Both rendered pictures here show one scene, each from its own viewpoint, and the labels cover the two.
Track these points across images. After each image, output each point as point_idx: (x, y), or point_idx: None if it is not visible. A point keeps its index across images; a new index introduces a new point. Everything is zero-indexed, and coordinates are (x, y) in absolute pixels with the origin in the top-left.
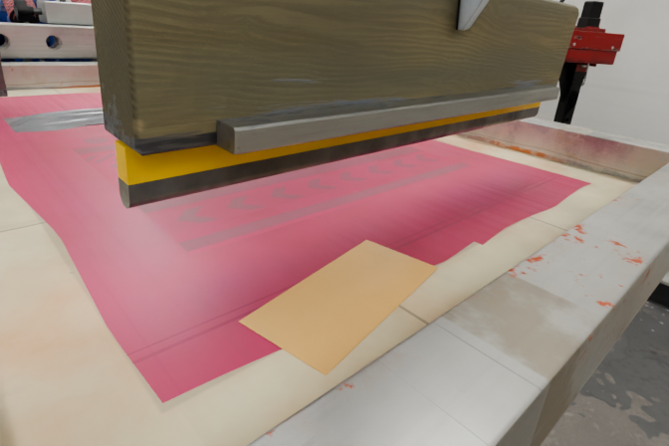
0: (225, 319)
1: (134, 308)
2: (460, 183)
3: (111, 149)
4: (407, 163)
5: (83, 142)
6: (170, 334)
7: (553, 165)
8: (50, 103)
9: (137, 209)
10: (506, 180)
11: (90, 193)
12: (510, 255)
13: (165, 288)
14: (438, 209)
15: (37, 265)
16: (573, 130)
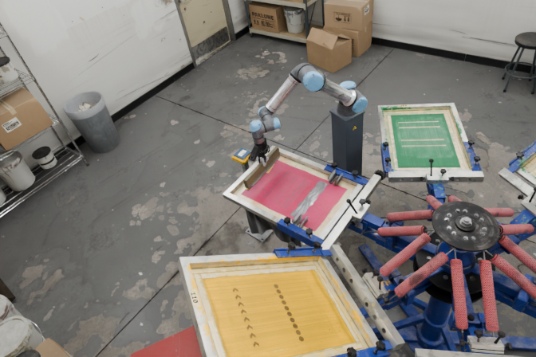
0: (275, 163)
1: (281, 162)
2: (258, 187)
3: (303, 180)
4: (265, 190)
5: (309, 181)
6: (277, 162)
7: (243, 198)
8: (333, 194)
9: (289, 170)
10: (252, 190)
11: (295, 171)
12: None
13: (280, 164)
14: (262, 180)
15: (289, 163)
16: (239, 198)
